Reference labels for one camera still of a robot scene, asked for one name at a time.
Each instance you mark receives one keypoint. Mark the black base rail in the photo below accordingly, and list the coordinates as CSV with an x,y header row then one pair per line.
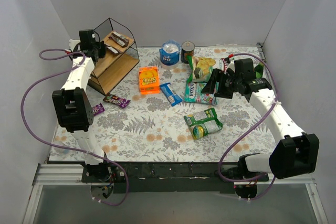
x,y
159,177

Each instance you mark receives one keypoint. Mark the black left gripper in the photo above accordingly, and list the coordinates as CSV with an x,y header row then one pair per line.
x,y
100,50

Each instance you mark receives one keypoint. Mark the brown chocolate bar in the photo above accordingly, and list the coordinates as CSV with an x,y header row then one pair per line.
x,y
113,50
120,39

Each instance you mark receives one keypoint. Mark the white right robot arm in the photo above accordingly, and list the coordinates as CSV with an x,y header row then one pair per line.
x,y
296,151

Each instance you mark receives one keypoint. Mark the floral table mat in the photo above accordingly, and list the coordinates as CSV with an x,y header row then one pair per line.
x,y
150,129

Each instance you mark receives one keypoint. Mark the orange candy box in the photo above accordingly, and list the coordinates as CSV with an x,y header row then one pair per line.
x,y
149,81

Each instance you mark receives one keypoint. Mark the teal Fox's candy bag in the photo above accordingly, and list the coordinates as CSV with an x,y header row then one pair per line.
x,y
193,94

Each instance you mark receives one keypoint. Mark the blue monster tissue roll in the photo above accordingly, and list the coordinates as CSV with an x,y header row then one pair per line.
x,y
170,54

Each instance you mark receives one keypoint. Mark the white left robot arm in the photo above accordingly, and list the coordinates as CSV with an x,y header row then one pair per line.
x,y
73,109

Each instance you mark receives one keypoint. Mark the purple M&M's candy bag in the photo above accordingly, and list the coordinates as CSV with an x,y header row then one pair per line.
x,y
97,109

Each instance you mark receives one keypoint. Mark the blue wafer bar wrapper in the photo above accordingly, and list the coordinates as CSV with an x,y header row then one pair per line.
x,y
173,98

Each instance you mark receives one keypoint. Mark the Chuba cassava chips bag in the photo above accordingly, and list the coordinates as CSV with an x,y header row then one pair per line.
x,y
202,67

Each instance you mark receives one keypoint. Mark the green glass bottle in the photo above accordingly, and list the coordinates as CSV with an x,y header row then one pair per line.
x,y
259,70

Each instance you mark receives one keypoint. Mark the brown M&M's candy bag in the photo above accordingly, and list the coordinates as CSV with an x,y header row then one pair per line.
x,y
114,99

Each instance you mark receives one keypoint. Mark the dark tin can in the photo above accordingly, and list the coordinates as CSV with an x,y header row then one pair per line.
x,y
187,49

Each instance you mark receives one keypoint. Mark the green Spring candy bag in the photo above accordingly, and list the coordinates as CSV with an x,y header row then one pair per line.
x,y
203,123

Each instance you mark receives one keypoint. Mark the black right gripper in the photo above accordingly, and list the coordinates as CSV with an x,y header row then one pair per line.
x,y
222,83

